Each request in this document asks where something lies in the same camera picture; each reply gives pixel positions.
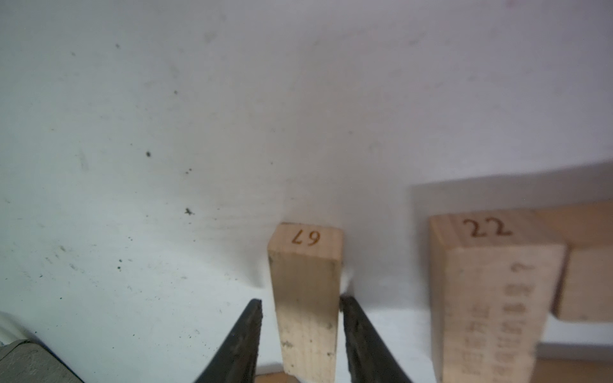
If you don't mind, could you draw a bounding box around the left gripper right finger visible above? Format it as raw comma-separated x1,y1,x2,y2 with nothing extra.
340,295,412,383

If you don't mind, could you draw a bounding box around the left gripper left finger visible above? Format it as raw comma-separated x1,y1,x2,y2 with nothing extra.
196,298,263,383

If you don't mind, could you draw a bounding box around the wooden block numbered 67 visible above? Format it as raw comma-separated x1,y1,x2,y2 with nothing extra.
268,223,344,382

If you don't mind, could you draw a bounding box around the wooden block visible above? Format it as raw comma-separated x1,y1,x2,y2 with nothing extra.
531,359,613,383
536,200,612,322
429,209,566,382

